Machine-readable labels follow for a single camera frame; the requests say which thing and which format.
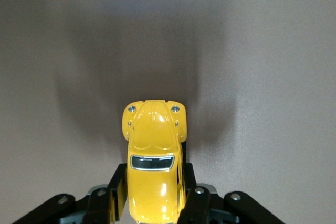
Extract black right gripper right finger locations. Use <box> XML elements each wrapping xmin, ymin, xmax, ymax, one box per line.
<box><xmin>178</xmin><ymin>140</ymin><xmax>286</xmax><ymax>224</ymax></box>

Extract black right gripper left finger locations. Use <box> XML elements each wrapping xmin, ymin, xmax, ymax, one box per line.
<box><xmin>12</xmin><ymin>163</ymin><xmax>131</xmax><ymax>224</ymax></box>

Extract yellow beetle toy car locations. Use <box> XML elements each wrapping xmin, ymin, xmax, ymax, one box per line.
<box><xmin>122</xmin><ymin>100</ymin><xmax>188</xmax><ymax>224</ymax></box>

